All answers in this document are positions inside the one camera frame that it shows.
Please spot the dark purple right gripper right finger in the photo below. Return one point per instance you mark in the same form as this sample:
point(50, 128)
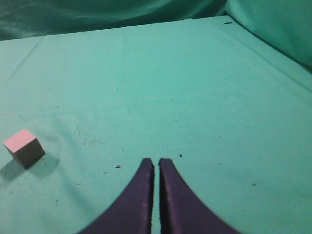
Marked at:
point(181, 211)

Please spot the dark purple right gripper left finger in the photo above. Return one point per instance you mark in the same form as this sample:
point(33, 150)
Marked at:
point(131, 212)

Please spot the pink cube block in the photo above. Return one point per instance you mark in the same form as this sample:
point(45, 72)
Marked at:
point(24, 148)

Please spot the green table cloth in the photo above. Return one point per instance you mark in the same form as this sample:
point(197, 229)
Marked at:
point(233, 113)

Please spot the green backdrop cloth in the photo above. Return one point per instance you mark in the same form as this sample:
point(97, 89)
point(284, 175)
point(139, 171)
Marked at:
point(284, 24)

